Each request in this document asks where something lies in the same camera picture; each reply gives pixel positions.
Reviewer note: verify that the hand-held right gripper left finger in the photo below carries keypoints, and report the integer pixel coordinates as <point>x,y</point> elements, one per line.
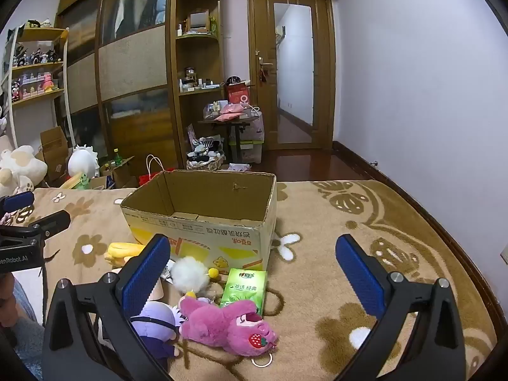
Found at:
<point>146,276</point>

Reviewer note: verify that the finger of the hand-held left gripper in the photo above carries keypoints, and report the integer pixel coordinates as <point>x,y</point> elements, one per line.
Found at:
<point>49,222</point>
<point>18,201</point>

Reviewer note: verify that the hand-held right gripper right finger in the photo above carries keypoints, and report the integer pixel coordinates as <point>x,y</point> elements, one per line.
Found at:
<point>359,276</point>

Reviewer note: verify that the yellow plush toy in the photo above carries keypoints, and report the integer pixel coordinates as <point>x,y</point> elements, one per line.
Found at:
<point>123,251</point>

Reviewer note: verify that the white fluffy pompom toy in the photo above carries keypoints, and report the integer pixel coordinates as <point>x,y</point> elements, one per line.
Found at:
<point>188,274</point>

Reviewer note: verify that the purple plush doll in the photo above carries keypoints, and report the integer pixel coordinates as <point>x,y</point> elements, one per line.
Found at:
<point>154,317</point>

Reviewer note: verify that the pink bear plush toy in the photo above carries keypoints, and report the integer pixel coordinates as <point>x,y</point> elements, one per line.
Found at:
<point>222,325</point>

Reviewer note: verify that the person's left hand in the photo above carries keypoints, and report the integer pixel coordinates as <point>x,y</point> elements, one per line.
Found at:
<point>6,297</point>

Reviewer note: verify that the white sheep plush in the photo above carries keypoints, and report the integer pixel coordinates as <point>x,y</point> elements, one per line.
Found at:
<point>20,166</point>

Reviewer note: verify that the green frog toy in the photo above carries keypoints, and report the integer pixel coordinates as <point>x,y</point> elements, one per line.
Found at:
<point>81,182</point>

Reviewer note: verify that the clear plastic bag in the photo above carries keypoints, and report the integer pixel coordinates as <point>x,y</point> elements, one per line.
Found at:
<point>208,301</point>

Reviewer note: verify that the white spiky round plush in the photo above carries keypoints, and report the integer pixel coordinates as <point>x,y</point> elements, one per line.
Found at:
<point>81,162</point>

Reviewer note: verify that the empty brown cardboard box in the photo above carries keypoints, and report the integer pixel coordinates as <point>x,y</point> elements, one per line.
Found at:
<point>53,143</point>

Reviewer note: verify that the person's grey-blue clothing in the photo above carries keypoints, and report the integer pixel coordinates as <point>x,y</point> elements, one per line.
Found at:
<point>29,333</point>

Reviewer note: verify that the cardboard box with bottles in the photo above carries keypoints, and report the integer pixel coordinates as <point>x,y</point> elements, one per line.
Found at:
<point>119,175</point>

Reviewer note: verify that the green bottle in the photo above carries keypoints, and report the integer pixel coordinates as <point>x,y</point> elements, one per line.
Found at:
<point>116,159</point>

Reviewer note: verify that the green tissue packet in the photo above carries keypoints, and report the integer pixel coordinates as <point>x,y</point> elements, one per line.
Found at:
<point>244,289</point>

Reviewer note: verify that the wicker basket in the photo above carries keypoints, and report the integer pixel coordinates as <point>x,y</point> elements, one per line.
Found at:
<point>204,164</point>

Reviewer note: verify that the pile of black white items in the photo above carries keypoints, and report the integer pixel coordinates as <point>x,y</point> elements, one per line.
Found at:
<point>204,145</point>

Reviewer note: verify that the shelf of small figurines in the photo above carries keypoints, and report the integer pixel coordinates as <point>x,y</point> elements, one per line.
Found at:
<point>37,55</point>

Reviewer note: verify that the translucent storage bin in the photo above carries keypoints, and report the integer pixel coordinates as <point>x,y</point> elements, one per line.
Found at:
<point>254,147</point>

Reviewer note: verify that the small wooden table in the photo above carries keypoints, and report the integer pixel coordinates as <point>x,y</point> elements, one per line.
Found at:
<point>234,121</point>

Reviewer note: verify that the wooden wardrobe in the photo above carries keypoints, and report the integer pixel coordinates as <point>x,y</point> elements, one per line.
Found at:
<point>131,63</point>

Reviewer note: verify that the pile of small packets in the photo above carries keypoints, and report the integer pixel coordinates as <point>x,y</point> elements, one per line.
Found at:
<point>213,110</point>

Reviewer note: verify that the pink packet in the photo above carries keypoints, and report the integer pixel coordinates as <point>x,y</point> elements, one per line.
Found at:
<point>230,113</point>

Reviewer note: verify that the small bottles and jars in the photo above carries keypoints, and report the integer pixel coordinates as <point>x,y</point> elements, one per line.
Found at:
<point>198,83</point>

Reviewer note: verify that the wooden corner shelf unit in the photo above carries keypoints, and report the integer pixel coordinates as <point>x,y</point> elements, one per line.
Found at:
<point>198,36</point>

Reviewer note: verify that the wooden door with glass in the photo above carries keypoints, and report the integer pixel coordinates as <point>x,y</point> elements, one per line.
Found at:
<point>264,27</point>

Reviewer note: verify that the wooden picture frame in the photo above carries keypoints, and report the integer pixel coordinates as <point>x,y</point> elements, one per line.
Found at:
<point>198,20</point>

